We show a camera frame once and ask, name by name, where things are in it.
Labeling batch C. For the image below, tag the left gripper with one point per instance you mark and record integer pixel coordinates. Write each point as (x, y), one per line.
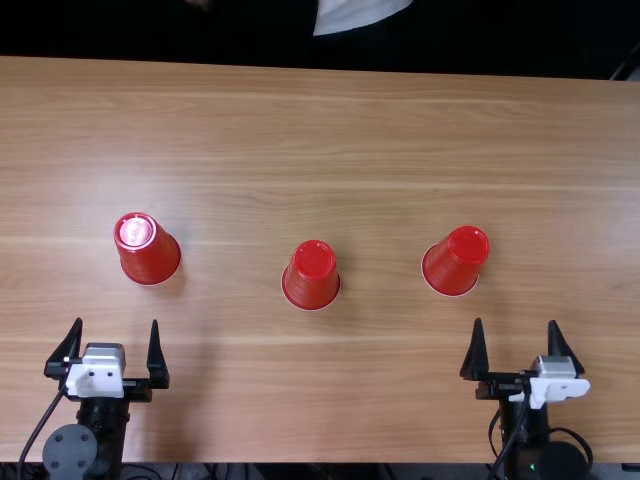
(145, 387)

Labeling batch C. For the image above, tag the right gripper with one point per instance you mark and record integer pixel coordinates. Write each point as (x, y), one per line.
(500, 385)

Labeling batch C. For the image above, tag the red cup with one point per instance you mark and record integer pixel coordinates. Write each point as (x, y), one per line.
(310, 275)
(452, 265)
(147, 255)

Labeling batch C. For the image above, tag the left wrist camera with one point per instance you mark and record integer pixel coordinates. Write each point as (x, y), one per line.
(95, 380)

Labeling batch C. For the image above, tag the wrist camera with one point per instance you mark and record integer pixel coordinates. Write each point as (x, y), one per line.
(95, 380)
(555, 385)

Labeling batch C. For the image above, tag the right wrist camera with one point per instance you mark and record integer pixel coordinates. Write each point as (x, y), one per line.
(555, 385)

